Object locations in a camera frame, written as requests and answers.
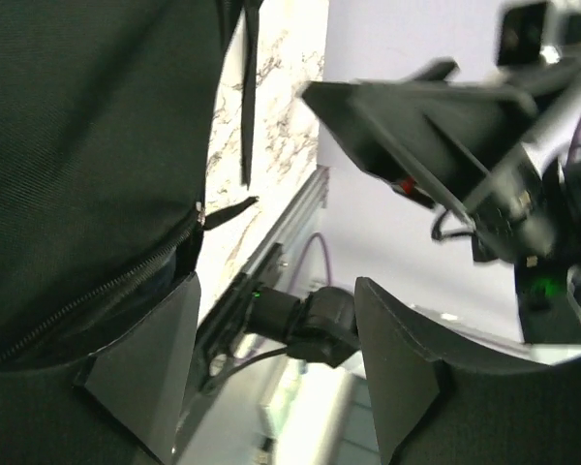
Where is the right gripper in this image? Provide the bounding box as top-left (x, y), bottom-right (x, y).
top-left (302, 58), bottom-right (581, 264)

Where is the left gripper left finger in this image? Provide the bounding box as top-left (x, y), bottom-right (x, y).
top-left (0, 270), bottom-right (202, 465)

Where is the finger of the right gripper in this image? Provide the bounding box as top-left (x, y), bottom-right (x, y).
top-left (403, 57), bottom-right (459, 82)

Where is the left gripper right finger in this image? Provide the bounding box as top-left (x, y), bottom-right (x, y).
top-left (354, 277), bottom-right (581, 464)

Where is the black backpack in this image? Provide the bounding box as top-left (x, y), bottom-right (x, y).
top-left (0, 0), bottom-right (267, 369)

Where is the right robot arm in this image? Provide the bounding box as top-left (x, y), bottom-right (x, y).
top-left (301, 58), bottom-right (581, 359)

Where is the aluminium frame rail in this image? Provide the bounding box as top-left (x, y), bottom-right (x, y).
top-left (241, 166), bottom-right (329, 274)

